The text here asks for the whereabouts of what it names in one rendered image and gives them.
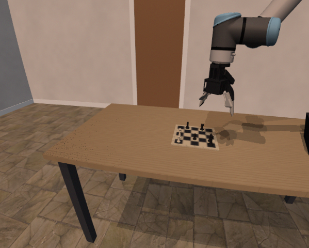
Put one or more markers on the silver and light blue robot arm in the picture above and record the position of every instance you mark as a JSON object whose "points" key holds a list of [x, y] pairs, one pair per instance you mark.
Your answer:
{"points": [[230, 29]]}

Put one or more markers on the black and tan chessboard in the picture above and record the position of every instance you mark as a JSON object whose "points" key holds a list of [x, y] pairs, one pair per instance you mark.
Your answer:
{"points": [[201, 141]]}

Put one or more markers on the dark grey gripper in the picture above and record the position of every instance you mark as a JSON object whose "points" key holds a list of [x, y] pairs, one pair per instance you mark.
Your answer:
{"points": [[216, 84]]}

